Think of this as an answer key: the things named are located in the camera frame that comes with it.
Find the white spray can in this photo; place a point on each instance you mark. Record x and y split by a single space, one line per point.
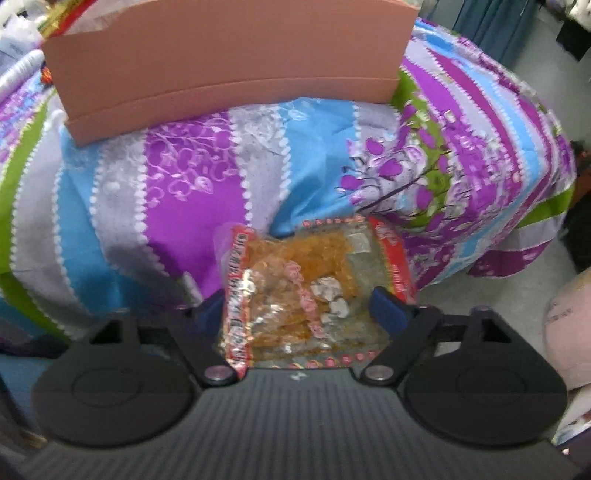
23 69

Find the pink cardboard box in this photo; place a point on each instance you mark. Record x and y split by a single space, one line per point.
163 61

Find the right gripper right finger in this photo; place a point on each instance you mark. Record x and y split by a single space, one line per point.
410 329

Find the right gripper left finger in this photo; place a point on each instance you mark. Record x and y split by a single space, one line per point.
195 332

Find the floral purple bed sheet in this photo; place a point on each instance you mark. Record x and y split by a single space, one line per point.
465 161

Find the red label dried snack pack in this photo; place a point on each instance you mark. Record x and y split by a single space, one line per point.
305 301

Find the blue curtain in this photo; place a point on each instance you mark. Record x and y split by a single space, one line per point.
500 28

